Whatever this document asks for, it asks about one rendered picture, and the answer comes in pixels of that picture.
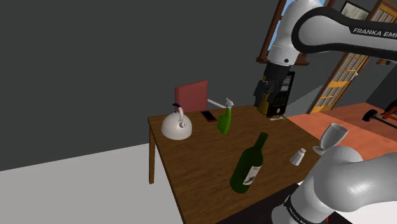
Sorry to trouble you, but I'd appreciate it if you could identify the yellow brown bottle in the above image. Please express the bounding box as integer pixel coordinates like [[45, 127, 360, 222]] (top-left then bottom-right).
[[256, 92, 270, 116]]

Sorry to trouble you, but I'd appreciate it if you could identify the brown framed window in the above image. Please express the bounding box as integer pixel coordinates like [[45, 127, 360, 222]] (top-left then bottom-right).
[[256, 0, 337, 67]]

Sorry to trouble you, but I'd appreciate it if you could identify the wooden glazed door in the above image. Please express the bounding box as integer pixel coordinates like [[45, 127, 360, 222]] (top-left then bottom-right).
[[306, 0, 397, 115]]

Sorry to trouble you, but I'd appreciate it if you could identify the green spray bottle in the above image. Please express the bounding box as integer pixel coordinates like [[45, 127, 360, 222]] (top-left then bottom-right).
[[216, 98, 235, 136]]

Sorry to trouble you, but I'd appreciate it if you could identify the red phone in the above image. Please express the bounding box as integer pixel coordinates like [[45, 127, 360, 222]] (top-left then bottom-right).
[[200, 110, 218, 123]]

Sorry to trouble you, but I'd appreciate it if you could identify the clear wine glass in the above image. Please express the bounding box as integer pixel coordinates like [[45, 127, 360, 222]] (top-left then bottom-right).
[[312, 122, 349, 156]]

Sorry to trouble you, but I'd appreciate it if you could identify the white salt shaker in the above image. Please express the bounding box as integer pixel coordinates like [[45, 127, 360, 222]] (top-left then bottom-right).
[[289, 148, 307, 167]]

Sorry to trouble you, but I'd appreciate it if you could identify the red chair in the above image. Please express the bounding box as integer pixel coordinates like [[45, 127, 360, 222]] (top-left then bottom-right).
[[174, 80, 228, 113]]

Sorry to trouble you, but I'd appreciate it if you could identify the green wine bottle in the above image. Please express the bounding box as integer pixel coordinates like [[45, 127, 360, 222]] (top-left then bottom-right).
[[230, 131, 269, 195]]

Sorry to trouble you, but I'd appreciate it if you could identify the black red barbell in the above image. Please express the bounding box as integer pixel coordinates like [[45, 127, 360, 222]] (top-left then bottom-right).
[[361, 99, 397, 129]]

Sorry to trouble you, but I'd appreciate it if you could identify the brown wooden table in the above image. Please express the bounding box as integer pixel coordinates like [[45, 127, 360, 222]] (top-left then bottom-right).
[[147, 104, 323, 224]]

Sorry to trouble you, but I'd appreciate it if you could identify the white kettle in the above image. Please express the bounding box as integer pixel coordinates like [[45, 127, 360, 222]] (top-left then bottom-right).
[[160, 103, 193, 141]]

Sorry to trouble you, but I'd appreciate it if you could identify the dark robot stand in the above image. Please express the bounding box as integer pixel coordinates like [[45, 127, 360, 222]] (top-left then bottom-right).
[[216, 182, 301, 224]]

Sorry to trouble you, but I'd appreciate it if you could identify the framed wall picture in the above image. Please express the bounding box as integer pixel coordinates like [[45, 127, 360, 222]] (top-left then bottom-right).
[[339, 0, 372, 22]]

